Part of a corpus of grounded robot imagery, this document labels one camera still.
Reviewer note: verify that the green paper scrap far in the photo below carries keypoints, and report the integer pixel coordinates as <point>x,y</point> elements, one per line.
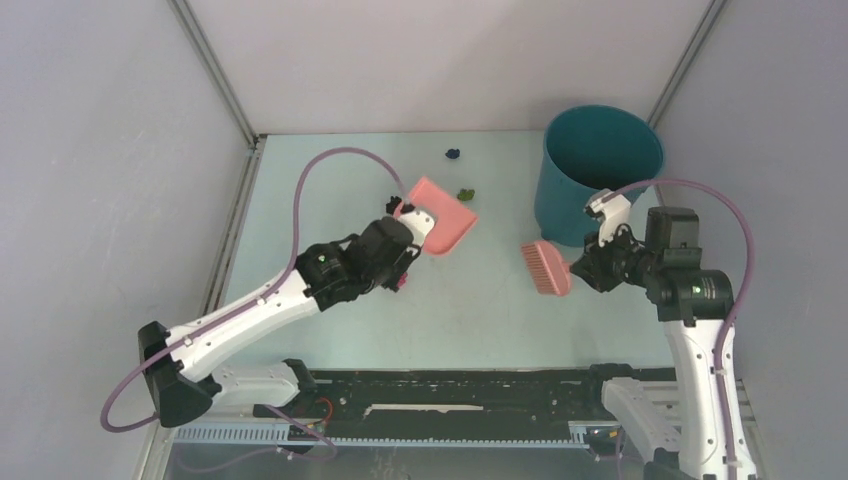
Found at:
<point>465,195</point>

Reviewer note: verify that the pink plastic dustpan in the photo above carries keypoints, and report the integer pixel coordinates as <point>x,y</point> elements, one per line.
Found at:
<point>453,219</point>

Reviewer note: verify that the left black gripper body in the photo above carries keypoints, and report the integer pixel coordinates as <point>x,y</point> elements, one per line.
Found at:
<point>388,277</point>

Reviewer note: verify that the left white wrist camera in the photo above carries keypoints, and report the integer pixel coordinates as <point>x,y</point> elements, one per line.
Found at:
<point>418,221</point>

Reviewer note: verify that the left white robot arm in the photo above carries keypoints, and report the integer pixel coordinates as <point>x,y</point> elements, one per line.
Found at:
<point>180,362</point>

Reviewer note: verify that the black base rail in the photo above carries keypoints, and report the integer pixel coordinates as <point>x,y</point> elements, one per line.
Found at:
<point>459,405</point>

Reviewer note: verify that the pink plastic hand brush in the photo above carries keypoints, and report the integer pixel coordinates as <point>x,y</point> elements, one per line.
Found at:
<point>549,271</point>

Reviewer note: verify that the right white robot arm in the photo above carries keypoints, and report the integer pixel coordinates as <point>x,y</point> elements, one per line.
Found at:
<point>692,305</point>

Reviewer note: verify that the large black paper scrap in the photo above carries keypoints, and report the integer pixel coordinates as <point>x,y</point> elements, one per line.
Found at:
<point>392,205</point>

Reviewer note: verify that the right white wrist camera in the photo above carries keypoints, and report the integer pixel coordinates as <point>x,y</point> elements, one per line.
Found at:
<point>611,210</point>

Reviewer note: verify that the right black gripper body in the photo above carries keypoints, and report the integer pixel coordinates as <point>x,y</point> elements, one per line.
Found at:
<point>616,261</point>

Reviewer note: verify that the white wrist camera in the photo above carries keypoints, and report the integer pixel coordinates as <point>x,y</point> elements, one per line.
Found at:
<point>418,221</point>
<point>611,210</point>

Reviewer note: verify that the teal plastic bucket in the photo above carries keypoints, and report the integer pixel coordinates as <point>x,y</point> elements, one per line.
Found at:
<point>587,149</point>

